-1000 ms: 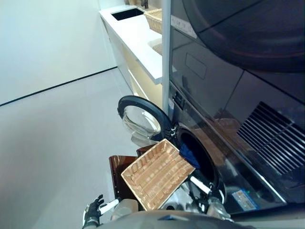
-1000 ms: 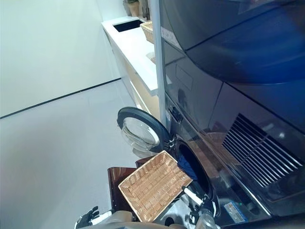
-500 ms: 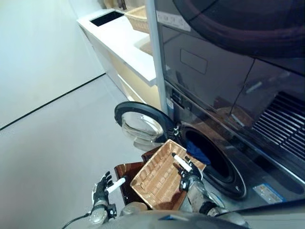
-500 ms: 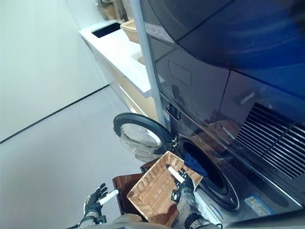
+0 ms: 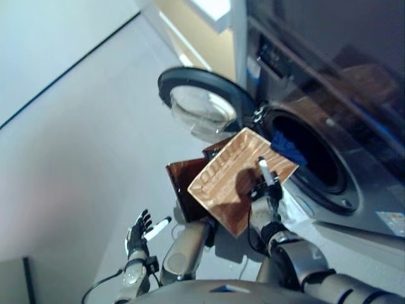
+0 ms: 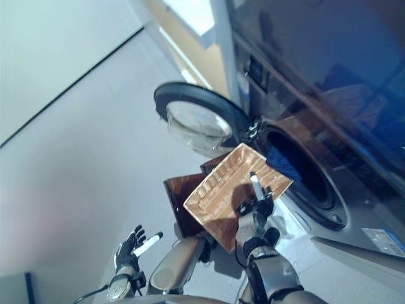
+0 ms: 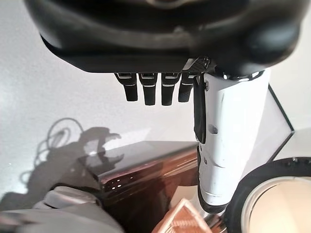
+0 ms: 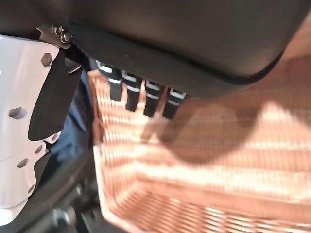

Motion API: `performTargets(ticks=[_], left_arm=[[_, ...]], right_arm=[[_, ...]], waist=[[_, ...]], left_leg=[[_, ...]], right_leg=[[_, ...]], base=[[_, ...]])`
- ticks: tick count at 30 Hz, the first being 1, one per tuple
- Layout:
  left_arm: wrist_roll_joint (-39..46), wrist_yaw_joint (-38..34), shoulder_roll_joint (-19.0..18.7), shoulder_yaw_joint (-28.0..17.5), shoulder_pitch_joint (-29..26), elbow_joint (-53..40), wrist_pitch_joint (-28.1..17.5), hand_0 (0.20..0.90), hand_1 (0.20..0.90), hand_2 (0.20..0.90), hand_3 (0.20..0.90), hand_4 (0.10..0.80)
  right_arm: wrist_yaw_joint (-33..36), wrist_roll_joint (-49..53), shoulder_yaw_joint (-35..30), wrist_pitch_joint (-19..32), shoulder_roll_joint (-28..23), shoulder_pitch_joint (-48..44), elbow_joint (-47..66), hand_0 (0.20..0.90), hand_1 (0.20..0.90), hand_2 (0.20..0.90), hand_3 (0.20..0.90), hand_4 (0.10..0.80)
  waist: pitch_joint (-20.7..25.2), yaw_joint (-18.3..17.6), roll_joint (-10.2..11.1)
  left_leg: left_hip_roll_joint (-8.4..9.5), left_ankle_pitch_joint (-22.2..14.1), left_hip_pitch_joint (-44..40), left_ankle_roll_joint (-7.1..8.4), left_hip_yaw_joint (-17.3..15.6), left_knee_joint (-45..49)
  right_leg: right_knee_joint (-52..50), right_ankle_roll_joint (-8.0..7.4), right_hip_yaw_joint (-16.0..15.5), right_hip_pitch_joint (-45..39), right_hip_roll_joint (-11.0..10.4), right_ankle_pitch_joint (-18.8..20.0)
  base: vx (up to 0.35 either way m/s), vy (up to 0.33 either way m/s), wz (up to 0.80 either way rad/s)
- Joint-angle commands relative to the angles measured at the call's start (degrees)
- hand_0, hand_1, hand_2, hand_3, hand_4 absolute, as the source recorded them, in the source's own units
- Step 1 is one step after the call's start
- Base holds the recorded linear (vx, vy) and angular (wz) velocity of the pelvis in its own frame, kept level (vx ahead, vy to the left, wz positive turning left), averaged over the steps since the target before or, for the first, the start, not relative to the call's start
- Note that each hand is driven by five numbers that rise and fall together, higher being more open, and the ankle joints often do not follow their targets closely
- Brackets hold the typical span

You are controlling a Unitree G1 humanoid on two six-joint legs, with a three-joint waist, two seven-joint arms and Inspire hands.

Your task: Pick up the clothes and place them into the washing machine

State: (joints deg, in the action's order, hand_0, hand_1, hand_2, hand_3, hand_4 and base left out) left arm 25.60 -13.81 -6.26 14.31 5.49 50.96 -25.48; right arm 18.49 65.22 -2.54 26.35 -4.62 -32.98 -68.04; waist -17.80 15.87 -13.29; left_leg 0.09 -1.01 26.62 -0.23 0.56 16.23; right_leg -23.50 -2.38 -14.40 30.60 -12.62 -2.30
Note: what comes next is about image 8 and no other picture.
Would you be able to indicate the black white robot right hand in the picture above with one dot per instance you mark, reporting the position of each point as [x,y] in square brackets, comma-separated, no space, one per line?
[170,36]

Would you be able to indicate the blue garment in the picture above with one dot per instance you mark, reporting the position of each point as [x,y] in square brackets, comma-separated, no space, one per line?
[75,126]

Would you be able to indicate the rectangular wicker basket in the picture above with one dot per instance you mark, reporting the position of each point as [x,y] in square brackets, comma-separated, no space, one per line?
[218,170]

